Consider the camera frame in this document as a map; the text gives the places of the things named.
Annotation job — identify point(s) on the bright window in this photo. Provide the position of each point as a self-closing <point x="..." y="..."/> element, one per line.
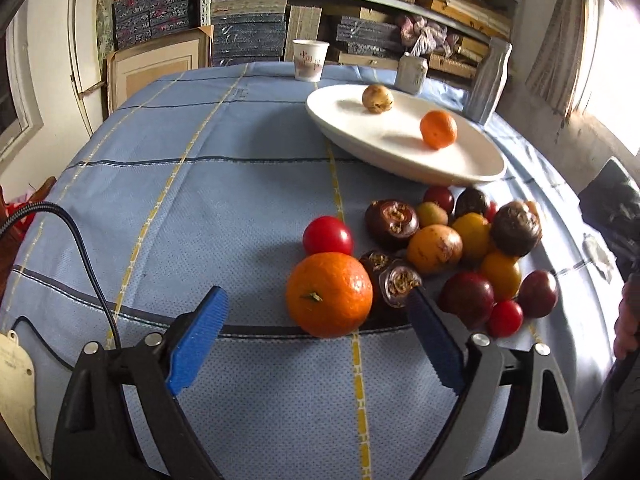
<point x="620" y="70"/>

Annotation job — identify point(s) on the small orange fruit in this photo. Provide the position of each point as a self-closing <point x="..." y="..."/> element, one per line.
<point x="533" y="207"/>

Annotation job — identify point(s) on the small orange mandarin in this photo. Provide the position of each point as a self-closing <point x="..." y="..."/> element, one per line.
<point x="438" y="130"/>

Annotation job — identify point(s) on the stack of grey-blue flat boxes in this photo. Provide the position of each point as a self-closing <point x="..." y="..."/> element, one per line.
<point x="247" y="35"/>
<point x="367" y="35"/>

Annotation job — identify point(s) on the speckled orange passion fruit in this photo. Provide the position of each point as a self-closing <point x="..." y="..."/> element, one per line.
<point x="434" y="248"/>

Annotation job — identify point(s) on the crumpled white plastic wrapper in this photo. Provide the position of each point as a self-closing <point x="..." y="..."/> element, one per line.
<point x="597" y="257"/>

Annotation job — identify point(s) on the green mottled board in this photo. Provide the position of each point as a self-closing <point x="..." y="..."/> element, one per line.
<point x="106" y="5"/>

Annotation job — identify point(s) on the red cherry tomato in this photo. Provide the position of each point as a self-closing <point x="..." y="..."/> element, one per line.
<point x="439" y="197"/>
<point x="492" y="211"/>
<point x="505" y="318"/>
<point x="327" y="236"/>

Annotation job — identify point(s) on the pink cloth bundle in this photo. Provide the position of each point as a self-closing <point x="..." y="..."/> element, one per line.
<point x="422" y="35"/>

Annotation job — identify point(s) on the stack of blue patterned boxes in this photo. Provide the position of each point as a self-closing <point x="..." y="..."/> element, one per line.
<point x="150" y="15"/>

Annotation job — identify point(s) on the silver metal bottle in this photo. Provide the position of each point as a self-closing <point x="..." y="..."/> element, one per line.
<point x="490" y="82"/>

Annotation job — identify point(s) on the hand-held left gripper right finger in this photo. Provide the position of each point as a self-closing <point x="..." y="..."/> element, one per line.
<point x="435" y="340"/>

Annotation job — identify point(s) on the beige curtain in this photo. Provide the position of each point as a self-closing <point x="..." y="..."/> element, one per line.
<point x="562" y="45"/>

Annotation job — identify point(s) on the person's right hand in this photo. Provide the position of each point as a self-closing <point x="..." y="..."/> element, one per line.
<point x="627" y="320"/>

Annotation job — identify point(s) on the blue striped tablecloth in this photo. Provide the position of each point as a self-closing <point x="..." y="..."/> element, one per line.
<point x="200" y="185"/>

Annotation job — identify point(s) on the white paper cup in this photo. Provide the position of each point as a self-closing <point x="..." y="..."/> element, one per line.
<point x="310" y="60"/>

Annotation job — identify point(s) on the small pale tan fruit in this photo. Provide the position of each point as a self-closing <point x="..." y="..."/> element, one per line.
<point x="431" y="213"/>

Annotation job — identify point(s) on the dark chair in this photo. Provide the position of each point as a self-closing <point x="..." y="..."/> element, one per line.
<point x="610" y="200"/>

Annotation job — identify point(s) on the dark purple round fruit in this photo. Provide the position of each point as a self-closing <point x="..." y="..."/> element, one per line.
<point x="471" y="202"/>

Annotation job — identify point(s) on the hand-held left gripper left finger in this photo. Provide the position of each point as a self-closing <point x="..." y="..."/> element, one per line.
<point x="197" y="340"/>

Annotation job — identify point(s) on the white drink can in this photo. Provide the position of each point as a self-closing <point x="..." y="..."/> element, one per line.
<point x="412" y="74"/>

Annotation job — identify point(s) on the white oval plate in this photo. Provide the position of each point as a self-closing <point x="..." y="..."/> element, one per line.
<point x="380" y="135"/>

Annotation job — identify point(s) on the tan round fruit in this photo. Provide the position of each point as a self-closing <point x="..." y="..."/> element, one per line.
<point x="376" y="98"/>

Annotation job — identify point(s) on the white framed window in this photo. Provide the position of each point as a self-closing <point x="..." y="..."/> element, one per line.
<point x="12" y="110"/>

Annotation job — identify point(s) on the beige wooden board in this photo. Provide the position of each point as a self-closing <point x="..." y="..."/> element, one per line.
<point x="17" y="395"/>

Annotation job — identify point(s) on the purple plum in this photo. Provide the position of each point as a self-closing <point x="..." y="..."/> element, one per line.
<point x="537" y="293"/>
<point x="467" y="299"/>

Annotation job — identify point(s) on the white curved trim strip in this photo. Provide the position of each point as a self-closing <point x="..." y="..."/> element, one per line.
<point x="75" y="35"/>

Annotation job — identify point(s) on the yellow cherry tomato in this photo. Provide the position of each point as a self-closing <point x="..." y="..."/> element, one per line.
<point x="501" y="275"/>
<point x="471" y="234"/>

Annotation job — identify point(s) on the stack of yellow wooden boxes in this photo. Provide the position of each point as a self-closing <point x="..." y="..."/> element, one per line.
<point x="470" y="7"/>

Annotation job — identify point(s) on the framed wooden board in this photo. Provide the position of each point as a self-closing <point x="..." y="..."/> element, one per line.
<point x="160" y="67"/>

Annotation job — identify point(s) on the dark brown water chestnut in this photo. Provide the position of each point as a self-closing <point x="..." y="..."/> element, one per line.
<point x="400" y="285"/>
<point x="376" y="263"/>
<point x="516" y="227"/>
<point x="391" y="217"/>

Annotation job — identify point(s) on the large orange mandarin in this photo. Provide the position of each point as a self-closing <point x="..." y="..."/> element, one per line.
<point x="329" y="294"/>

